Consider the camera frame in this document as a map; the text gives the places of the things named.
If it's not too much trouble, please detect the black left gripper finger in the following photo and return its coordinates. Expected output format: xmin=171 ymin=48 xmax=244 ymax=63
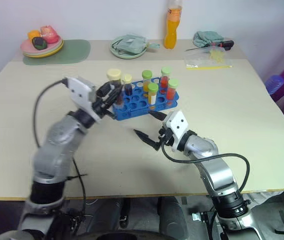
xmin=108 ymin=84 xmax=124 ymax=98
xmin=105 ymin=94 xmax=122 ymax=111

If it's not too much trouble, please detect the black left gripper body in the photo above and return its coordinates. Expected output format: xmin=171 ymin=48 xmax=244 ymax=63
xmin=91 ymin=82 xmax=115 ymax=118

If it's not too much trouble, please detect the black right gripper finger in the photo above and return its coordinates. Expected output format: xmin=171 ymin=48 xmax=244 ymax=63
xmin=133 ymin=128 xmax=162 ymax=152
xmin=148 ymin=110 xmax=169 ymax=123

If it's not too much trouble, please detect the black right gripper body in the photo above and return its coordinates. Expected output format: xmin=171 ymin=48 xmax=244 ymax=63
xmin=157 ymin=124 xmax=176 ymax=148

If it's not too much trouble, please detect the wide pale-yellow-cap test tube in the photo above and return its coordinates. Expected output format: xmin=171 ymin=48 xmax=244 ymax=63
xmin=106 ymin=68 xmax=125 ymax=107

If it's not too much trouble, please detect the blue test tube rack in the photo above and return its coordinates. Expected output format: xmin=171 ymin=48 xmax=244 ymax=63
xmin=111 ymin=77 xmax=181 ymax=122

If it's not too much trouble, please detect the narrow pale-yellow-cap dark tube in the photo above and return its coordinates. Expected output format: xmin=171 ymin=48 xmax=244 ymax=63
xmin=122 ymin=73 xmax=134 ymax=98

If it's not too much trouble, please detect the green-cap white-label yellow tube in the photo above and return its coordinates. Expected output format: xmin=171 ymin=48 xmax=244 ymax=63
xmin=146 ymin=82 xmax=160 ymax=107

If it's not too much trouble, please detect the green-cap red liquid tube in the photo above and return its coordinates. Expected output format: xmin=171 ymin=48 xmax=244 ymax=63
xmin=165 ymin=78 xmax=180 ymax=106
xmin=160 ymin=66 xmax=172 ymax=95

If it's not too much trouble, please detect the green-cap yellow liquid tube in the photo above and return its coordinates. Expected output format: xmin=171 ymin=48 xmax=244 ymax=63
xmin=141 ymin=69 xmax=153 ymax=92

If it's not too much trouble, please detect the pale green plate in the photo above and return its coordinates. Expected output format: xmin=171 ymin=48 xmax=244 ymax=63
xmin=109 ymin=35 xmax=149 ymax=60

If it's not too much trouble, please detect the green placemat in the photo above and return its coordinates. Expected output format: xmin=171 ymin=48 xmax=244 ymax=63
xmin=22 ymin=39 xmax=92 ymax=67

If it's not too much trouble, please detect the yellow plate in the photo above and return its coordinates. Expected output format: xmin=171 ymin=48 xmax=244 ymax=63
xmin=22 ymin=43 xmax=65 ymax=59

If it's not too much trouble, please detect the clear plastic zip bag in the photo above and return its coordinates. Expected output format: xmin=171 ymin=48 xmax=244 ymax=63
xmin=184 ymin=46 xmax=234 ymax=71

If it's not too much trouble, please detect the red toy apple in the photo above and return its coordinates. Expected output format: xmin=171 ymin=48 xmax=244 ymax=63
xmin=39 ymin=24 xmax=59 ymax=45

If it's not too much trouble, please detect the dark green toy fruit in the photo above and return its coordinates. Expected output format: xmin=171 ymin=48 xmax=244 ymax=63
xmin=31 ymin=36 xmax=49 ymax=51

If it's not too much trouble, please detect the dark grey rounded shape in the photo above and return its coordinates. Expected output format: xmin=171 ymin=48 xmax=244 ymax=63
xmin=157 ymin=195 xmax=191 ymax=240

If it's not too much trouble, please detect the orange drink bottle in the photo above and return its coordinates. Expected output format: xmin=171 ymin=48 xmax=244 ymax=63
xmin=163 ymin=0 xmax=184 ymax=50

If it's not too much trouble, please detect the pink plate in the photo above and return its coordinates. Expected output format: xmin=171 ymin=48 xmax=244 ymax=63
xmin=20 ymin=36 xmax=64 ymax=55

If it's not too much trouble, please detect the orange toy fruit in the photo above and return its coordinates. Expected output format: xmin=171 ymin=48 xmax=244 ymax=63
xmin=27 ymin=29 xmax=42 ymax=41

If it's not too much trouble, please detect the teal cloth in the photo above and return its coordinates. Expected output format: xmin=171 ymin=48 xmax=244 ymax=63
xmin=192 ymin=30 xmax=225 ymax=48

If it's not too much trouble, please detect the blue plastic bottle cap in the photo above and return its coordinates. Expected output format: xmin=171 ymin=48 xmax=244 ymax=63
xmin=266 ymin=74 xmax=284 ymax=96

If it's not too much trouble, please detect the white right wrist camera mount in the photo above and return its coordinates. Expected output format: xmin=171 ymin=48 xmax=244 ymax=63
xmin=161 ymin=109 xmax=191 ymax=153

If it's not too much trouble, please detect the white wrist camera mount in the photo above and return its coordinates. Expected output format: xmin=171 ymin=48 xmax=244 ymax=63
xmin=63 ymin=76 xmax=103 ymax=124
xmin=161 ymin=109 xmax=191 ymax=153

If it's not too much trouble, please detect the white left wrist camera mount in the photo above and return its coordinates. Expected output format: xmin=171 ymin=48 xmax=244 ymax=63
xmin=63 ymin=76 xmax=103 ymax=124

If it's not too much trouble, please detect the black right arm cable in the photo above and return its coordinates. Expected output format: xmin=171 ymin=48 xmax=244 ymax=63
xmin=160 ymin=143 xmax=251 ymax=198

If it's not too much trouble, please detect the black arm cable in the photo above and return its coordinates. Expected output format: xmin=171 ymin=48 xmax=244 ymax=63
xmin=160 ymin=143 xmax=251 ymax=198
xmin=32 ymin=78 xmax=88 ymax=226

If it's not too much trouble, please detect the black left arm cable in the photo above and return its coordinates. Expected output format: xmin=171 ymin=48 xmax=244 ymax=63
xmin=32 ymin=78 xmax=88 ymax=226

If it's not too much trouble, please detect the black red handled tool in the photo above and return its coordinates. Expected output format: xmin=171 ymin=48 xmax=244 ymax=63
xmin=185 ymin=39 xmax=235 ymax=53

